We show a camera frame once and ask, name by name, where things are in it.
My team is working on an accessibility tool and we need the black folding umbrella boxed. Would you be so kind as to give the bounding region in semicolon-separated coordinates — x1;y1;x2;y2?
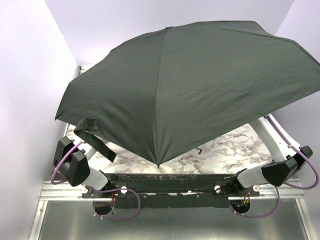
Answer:
55;20;320;165

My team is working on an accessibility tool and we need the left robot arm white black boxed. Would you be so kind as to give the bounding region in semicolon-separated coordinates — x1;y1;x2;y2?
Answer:
50;136;111;191

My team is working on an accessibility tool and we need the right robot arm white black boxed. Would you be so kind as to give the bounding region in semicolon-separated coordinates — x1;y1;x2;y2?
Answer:
220;114;313;195

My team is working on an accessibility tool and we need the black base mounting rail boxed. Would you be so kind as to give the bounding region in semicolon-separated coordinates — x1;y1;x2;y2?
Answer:
81;173;260;214

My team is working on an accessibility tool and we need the aluminium frame rail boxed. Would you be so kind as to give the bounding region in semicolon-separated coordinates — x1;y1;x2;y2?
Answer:
28;180;84;240

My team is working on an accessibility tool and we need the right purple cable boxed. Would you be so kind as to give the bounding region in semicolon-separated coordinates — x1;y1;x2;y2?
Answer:
229;115;320;218

